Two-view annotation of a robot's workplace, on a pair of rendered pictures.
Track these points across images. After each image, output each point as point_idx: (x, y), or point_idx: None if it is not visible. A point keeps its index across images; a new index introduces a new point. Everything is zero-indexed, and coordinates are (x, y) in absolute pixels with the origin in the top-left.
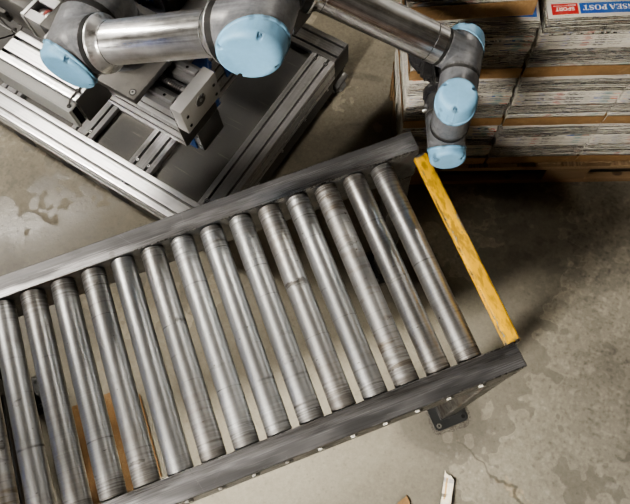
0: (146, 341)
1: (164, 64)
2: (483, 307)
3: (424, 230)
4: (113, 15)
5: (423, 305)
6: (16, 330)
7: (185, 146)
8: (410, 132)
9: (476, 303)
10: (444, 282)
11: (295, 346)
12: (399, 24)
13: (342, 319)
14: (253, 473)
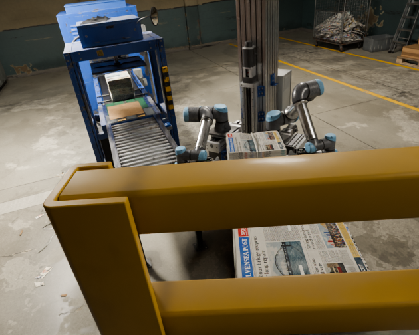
0: (145, 142)
1: (216, 134)
2: (180, 276)
3: (214, 258)
4: (213, 113)
5: (183, 258)
6: (153, 131)
7: None
8: None
9: (182, 274)
10: None
11: (138, 159)
12: (198, 135)
13: (141, 163)
14: (112, 156)
